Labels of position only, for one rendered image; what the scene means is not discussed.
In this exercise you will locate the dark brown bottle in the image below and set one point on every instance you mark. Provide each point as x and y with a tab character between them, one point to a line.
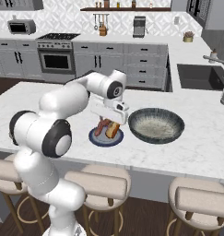
133	3

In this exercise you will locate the white wall socket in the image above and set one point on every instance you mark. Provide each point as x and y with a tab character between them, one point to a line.
176	20

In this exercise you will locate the brown jar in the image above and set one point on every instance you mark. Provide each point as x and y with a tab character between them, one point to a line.
106	3

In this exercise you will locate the grey wall cupboard with glass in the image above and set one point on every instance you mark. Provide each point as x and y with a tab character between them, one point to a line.
208	12

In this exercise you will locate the grey toaster oven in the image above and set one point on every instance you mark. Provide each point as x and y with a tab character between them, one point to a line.
21	26

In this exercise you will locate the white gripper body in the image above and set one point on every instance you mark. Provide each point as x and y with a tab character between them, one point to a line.
108	112

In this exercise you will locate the dark sink basin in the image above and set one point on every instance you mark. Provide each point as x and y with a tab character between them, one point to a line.
199	76

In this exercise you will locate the steel stove with oven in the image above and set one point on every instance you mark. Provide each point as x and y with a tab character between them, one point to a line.
56	56

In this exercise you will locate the grey base cupboard run with drawers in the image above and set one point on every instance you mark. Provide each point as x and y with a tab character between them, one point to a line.
128	64

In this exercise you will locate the red-brown sausage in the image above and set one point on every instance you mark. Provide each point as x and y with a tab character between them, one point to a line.
100	128

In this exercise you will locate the beige stool with wooden legs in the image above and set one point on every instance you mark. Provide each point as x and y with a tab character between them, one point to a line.
4	172
199	199
101	181

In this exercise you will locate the rail with hanging utensils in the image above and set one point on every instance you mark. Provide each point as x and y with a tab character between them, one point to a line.
101	19

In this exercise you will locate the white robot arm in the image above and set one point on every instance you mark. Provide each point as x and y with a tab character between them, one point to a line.
50	101

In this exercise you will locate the yellow bottle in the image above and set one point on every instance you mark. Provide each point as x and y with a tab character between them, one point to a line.
118	4

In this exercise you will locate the small brown shaker pair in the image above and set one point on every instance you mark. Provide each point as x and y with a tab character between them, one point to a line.
98	4

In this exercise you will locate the tan hot dog bun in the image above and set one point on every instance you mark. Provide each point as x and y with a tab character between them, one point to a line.
112	130

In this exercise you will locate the small pale shaker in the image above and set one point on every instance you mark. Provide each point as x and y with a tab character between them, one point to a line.
151	5

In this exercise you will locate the wooden knife block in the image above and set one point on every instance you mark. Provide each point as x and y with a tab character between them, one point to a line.
102	31

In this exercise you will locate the grey coffee machine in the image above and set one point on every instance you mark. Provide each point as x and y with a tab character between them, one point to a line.
139	27

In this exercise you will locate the steel soap dispenser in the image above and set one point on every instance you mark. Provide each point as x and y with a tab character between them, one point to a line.
213	56

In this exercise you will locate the blue round plate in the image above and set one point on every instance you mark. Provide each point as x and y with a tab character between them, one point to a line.
101	142

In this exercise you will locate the dark blue-grey bowl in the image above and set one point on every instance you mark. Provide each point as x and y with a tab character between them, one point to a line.
156	126

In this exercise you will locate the potted plant in yellow pot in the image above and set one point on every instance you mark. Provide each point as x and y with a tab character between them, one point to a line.
188	37

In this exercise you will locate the dark wooden wall shelf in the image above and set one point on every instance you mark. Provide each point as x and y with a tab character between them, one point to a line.
125	9

